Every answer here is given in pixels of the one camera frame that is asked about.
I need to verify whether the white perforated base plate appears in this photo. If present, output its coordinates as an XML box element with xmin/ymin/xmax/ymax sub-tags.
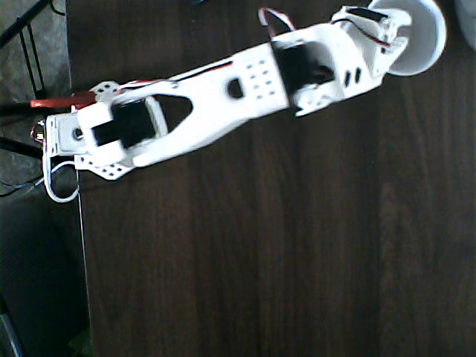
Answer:
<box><xmin>73</xmin><ymin>80</ymin><xmax>135</xmax><ymax>181</ymax></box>

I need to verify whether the white cable loop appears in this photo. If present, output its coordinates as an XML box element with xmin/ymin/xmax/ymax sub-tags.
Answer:
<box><xmin>42</xmin><ymin>159</ymin><xmax>81</xmax><ymax>204</ymax></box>

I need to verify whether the black metal frame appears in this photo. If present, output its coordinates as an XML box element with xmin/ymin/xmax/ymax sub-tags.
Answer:
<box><xmin>0</xmin><ymin>0</ymin><xmax>54</xmax><ymax>94</ymax></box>

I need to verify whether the white cup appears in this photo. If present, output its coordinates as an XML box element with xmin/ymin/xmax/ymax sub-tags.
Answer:
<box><xmin>370</xmin><ymin>0</ymin><xmax>448</xmax><ymax>77</ymax></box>

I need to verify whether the black rod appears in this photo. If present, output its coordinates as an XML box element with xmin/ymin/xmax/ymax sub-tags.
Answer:
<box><xmin>0</xmin><ymin>297</ymin><xmax>24</xmax><ymax>357</ymax></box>

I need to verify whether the red white servo wire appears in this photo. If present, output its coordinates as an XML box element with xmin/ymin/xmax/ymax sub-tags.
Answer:
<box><xmin>257</xmin><ymin>7</ymin><xmax>297</xmax><ymax>37</ymax></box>

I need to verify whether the white rounded object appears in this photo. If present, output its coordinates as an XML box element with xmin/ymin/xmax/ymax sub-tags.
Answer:
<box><xmin>454</xmin><ymin>0</ymin><xmax>476</xmax><ymax>52</ymax></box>

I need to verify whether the red clamp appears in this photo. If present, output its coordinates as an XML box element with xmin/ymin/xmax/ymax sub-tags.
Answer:
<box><xmin>29</xmin><ymin>91</ymin><xmax>96</xmax><ymax>111</ymax></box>

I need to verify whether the thin black cable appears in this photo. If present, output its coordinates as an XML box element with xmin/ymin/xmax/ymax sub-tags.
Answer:
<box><xmin>0</xmin><ymin>176</ymin><xmax>46</xmax><ymax>199</ymax></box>

